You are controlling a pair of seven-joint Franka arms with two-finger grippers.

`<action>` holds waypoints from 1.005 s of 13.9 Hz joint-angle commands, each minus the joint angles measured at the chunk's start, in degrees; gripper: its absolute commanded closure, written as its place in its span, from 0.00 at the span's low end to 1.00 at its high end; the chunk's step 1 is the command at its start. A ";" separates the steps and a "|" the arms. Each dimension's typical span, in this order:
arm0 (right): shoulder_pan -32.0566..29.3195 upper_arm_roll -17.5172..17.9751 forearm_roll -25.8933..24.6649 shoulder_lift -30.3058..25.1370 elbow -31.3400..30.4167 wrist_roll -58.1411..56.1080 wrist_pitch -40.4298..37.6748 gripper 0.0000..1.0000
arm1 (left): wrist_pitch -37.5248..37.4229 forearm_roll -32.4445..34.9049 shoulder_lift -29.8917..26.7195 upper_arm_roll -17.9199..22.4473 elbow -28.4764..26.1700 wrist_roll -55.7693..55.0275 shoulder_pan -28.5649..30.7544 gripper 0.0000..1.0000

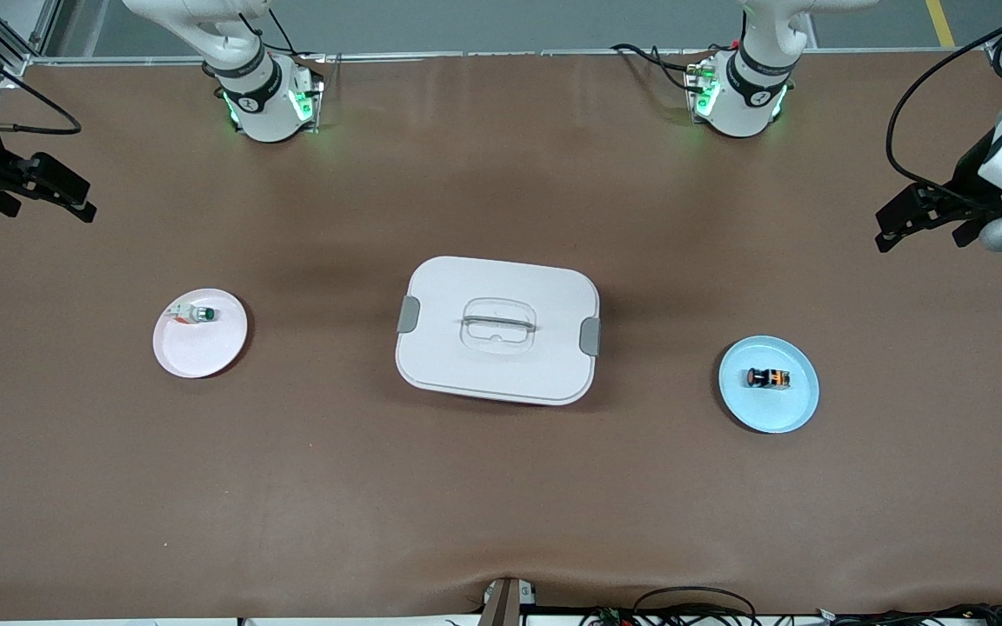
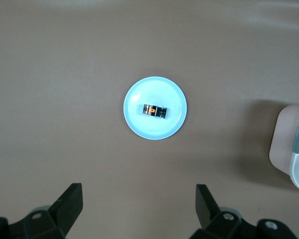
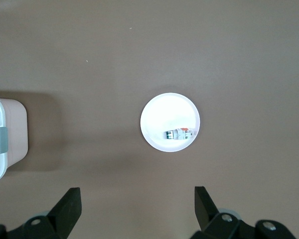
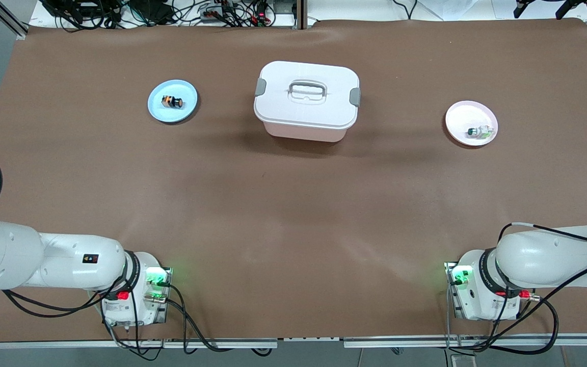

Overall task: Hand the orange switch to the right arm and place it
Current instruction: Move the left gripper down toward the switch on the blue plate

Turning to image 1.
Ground small white green-capped bottle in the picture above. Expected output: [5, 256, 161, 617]
[166, 300, 217, 325]

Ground pink round plate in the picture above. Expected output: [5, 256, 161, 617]
[152, 288, 250, 379]

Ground light blue round plate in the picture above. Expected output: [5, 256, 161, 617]
[718, 335, 820, 435]

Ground white lidded storage box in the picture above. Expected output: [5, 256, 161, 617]
[395, 256, 602, 407]

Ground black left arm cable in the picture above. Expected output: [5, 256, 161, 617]
[886, 16, 1002, 214]

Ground black arm base cable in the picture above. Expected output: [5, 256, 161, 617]
[610, 42, 715, 92]

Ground black looped cable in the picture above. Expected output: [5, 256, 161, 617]
[631, 587, 758, 626]

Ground black cable bundle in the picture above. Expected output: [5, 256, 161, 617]
[579, 603, 1002, 626]

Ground brown camera mount bracket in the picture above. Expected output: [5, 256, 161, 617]
[478, 576, 538, 626]

